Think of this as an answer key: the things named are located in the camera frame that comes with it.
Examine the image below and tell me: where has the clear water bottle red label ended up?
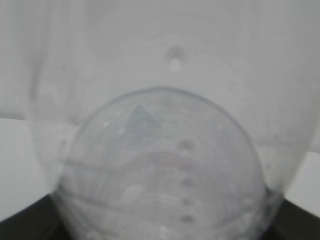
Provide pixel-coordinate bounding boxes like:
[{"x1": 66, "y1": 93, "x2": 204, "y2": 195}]
[{"x1": 13, "y1": 0, "x2": 320, "y2": 240}]

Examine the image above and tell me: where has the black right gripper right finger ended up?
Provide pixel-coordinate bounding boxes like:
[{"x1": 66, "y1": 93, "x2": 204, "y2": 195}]
[{"x1": 262, "y1": 200, "x2": 320, "y2": 240}]

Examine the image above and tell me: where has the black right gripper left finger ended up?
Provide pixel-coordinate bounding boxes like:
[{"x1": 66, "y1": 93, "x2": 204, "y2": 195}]
[{"x1": 0, "y1": 194, "x2": 72, "y2": 240}]

